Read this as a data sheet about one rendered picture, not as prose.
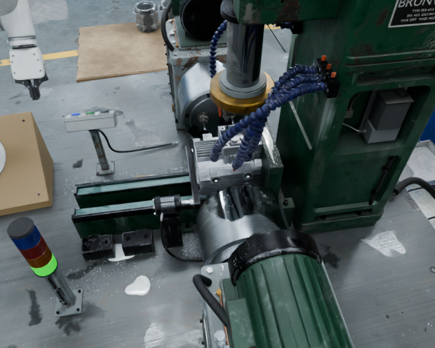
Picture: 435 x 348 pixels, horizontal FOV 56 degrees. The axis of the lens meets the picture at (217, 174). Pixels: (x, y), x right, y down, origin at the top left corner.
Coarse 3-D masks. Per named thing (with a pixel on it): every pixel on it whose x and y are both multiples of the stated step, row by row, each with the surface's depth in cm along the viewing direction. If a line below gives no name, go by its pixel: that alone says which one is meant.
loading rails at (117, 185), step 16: (144, 176) 143; (160, 176) 143; (176, 176) 144; (80, 192) 139; (96, 192) 139; (112, 192) 140; (128, 192) 142; (144, 192) 143; (160, 192) 144; (176, 192) 146; (80, 208) 144; (96, 208) 135; (112, 208) 135; (128, 208) 135; (144, 208) 134; (192, 208) 137; (80, 224) 134; (96, 224) 136; (112, 224) 137; (128, 224) 139; (144, 224) 140; (192, 224) 142
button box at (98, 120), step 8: (96, 112) 147; (112, 112) 144; (64, 120) 140; (72, 120) 140; (80, 120) 141; (88, 120) 141; (96, 120) 141; (104, 120) 142; (112, 120) 142; (72, 128) 141; (80, 128) 142; (88, 128) 142; (96, 128) 142
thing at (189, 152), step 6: (186, 150) 137; (192, 150) 138; (186, 156) 135; (192, 156) 135; (192, 162) 133; (192, 168) 131; (192, 174) 130; (192, 180) 128; (192, 186) 126; (198, 186) 127; (192, 192) 125; (198, 192) 125; (198, 198) 123; (192, 204) 124; (198, 204) 122
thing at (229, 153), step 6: (222, 126) 128; (228, 126) 128; (222, 132) 127; (240, 132) 130; (234, 138) 126; (240, 138) 126; (228, 144) 122; (234, 144) 125; (258, 144) 122; (222, 150) 123; (228, 150) 122; (234, 150) 123; (258, 150) 124; (222, 156) 125; (228, 156) 124; (234, 156) 124; (252, 156) 126; (258, 156) 126; (228, 162) 126
